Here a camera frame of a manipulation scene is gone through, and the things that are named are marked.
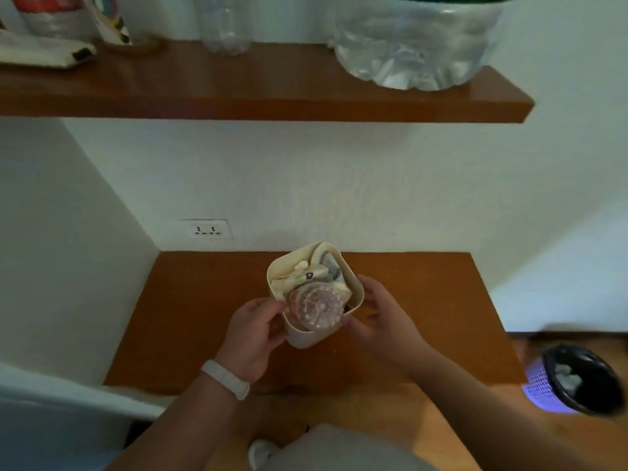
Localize person's left hand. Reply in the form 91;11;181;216
214;297;290;386

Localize person's right hand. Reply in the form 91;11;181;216
342;275;433;376

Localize cream square plastic container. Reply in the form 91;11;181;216
266;241;365;350

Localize person's right forearm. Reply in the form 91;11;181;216
406;345;605;471

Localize person's left forearm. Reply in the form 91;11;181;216
105;374;250;471

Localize small clear plastic bottle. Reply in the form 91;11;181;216
286;283;346;332

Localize grey patterned cloth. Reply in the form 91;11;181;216
309;243;352;301

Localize white wristband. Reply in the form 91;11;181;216
201;359;251;401

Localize person's grey shorts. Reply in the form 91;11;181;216
260;424;438;471

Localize person's white shoe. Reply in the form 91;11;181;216
248;440;278;471

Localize purple mesh waste basket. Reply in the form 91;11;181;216
521;343;626;417

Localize crumpled white paper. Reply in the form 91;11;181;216
554;364;584;396

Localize white bed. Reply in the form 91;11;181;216
0;363;173;471

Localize black bin liner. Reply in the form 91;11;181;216
542;343;626;416

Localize tall clear plastic bottle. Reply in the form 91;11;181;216
196;0;253;57

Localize large clear water jug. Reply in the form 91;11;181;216
328;0;520;92

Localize white patterned cup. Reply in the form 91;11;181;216
81;0;133;46

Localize white folded pouch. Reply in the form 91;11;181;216
0;29;97;69

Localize red labelled plastic container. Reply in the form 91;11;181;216
7;0;96;42

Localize white wall socket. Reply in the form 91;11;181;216
181;219;230;240

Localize wooden wall shelf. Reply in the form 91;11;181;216
0;40;535;124

